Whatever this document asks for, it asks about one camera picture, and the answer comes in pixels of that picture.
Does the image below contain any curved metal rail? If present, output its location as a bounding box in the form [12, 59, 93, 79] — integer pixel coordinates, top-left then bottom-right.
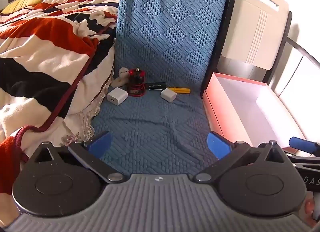
[287, 37, 320, 66]

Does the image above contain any person's right hand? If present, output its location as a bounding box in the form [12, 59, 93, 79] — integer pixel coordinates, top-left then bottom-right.
[304, 196, 317, 225]

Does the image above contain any blue textured mat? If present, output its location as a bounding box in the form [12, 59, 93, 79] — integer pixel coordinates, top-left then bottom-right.
[90, 0, 231, 175]

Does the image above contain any white charger cube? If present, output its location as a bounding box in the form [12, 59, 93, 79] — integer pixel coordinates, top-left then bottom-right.
[107, 88, 129, 103]
[160, 88, 178, 103]

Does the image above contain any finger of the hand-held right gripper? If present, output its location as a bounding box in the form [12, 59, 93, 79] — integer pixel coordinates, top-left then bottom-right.
[282, 136, 320, 165]

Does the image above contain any yellow screwdriver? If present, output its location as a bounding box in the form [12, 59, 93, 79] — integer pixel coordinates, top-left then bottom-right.
[167, 87, 191, 95]

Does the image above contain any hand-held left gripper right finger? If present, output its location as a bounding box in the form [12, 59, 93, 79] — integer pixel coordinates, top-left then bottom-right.
[194, 132, 290, 183]

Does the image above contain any yellow pillow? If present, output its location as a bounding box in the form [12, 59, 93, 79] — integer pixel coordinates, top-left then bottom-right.
[2, 0, 60, 14]

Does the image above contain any cream lace bedsheet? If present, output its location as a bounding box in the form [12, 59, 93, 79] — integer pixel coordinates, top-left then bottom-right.
[59, 43, 118, 149]

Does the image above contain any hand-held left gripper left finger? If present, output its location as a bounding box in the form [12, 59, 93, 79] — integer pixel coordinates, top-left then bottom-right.
[32, 131, 124, 184]

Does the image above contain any pink cardboard box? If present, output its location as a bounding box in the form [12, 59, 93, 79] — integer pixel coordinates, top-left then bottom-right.
[201, 72, 313, 154]

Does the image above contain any black frame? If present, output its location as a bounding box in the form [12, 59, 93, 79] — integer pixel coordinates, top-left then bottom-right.
[200, 0, 293, 98]

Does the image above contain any red and black toy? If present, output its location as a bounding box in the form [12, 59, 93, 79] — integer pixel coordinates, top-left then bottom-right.
[126, 67, 147, 97]

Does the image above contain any white plush toy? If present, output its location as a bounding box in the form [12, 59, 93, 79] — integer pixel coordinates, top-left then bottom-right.
[111, 68, 130, 88]

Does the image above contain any black rectangular stick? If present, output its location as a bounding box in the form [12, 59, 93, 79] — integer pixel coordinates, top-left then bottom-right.
[145, 82, 167, 91]

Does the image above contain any red white black striped blanket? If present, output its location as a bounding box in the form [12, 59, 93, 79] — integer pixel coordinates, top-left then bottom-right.
[0, 0, 123, 195]

